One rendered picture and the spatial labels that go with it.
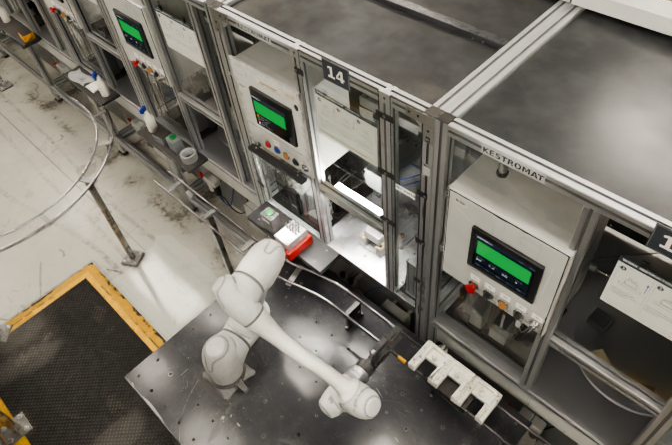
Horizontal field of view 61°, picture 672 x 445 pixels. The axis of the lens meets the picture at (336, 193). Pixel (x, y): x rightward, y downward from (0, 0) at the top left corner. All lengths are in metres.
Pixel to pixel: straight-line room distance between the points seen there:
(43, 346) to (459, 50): 3.14
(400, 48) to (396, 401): 1.50
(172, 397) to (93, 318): 1.38
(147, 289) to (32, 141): 2.10
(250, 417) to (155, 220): 2.13
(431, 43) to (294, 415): 1.65
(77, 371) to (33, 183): 1.86
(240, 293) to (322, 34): 0.97
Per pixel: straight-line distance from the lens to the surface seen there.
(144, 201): 4.60
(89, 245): 4.50
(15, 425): 3.87
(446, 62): 1.96
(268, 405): 2.70
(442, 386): 2.52
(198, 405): 2.80
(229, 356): 2.56
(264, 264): 2.08
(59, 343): 4.09
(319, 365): 2.10
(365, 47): 2.04
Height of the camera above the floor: 3.14
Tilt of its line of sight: 48 degrees down
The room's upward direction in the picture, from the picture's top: 7 degrees counter-clockwise
